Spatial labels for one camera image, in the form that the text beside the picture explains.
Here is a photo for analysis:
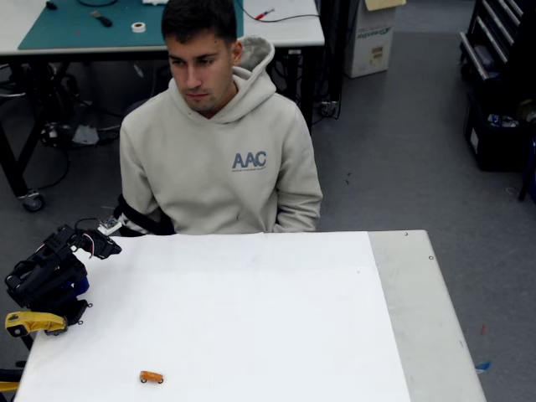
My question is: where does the workbench caster wheel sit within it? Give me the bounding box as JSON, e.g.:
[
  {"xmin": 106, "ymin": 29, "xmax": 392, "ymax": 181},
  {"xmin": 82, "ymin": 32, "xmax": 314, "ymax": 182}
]
[{"xmin": 21, "ymin": 190, "xmax": 45, "ymax": 213}]

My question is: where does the yellow table clamp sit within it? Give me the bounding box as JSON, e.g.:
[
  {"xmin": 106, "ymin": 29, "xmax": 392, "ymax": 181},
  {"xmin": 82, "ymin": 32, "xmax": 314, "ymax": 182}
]
[
  {"xmin": 0, "ymin": 367, "xmax": 23, "ymax": 394},
  {"xmin": 4, "ymin": 311, "xmax": 69, "ymax": 338}
]

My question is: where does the man in beige hoodie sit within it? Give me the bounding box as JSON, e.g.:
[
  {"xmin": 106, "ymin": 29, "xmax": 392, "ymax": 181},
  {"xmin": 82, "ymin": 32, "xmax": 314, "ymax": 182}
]
[{"xmin": 118, "ymin": 0, "xmax": 324, "ymax": 235}]

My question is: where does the large white paper sheet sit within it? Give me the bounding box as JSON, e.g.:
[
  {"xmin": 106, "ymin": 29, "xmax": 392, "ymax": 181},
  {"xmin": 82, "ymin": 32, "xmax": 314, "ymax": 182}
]
[{"xmin": 14, "ymin": 230, "xmax": 414, "ymax": 402}]

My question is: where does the green cutting mat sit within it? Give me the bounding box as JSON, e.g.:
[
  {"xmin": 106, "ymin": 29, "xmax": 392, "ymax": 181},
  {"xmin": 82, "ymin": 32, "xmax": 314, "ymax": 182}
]
[{"xmin": 17, "ymin": 0, "xmax": 245, "ymax": 50}]

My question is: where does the white cardboard box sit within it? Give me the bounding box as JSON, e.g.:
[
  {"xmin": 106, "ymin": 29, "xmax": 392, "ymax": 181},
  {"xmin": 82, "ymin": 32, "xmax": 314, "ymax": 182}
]
[{"xmin": 343, "ymin": 0, "xmax": 407, "ymax": 80}]

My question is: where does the black storage crate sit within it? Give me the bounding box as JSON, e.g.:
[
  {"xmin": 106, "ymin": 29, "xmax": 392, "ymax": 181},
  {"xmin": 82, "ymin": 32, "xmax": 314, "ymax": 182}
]
[{"xmin": 463, "ymin": 90, "xmax": 536, "ymax": 173}]

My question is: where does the black drawer tool cabinet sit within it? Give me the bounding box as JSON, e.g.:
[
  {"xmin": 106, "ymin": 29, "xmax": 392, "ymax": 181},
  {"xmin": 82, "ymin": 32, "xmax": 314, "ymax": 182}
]
[{"xmin": 459, "ymin": 0, "xmax": 536, "ymax": 83}]

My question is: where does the black camera cable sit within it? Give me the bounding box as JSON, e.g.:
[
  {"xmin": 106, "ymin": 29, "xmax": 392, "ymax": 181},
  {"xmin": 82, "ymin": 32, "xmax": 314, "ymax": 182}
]
[{"xmin": 74, "ymin": 216, "xmax": 106, "ymax": 230}]

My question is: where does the small white camera module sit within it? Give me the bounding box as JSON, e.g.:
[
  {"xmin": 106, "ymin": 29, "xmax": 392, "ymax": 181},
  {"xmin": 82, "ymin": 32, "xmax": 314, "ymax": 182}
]
[{"xmin": 96, "ymin": 215, "xmax": 123, "ymax": 235}]

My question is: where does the white workbench with black frame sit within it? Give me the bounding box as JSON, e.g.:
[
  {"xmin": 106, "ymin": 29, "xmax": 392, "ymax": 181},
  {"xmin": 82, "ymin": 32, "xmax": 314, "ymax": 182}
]
[{"xmin": 0, "ymin": 0, "xmax": 326, "ymax": 213}]

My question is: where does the black cable with red connector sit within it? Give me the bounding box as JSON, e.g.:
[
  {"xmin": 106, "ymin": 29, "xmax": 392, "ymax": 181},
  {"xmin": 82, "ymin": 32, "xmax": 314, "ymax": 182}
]
[{"xmin": 236, "ymin": 0, "xmax": 320, "ymax": 23}]

